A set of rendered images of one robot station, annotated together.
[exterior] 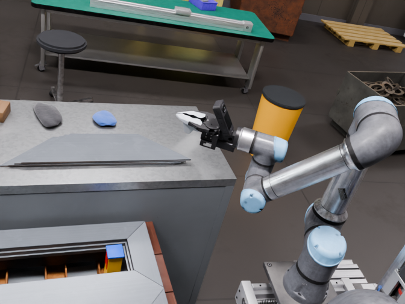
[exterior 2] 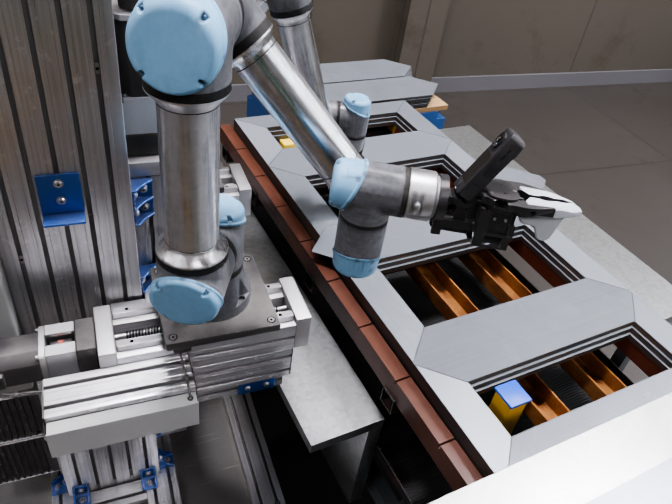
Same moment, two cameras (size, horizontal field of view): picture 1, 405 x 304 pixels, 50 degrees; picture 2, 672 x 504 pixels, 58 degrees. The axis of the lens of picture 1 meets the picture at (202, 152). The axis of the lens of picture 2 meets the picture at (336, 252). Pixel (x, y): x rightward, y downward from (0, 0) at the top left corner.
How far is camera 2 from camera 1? 1.97 m
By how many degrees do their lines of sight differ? 108
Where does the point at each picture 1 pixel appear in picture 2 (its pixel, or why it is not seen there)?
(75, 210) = not seen: hidden behind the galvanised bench
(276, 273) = (258, 308)
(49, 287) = (552, 338)
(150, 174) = (562, 470)
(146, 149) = not seen: outside the picture
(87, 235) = (573, 426)
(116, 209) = not seen: hidden behind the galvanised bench
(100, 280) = (502, 357)
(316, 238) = (236, 204)
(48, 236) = (620, 409)
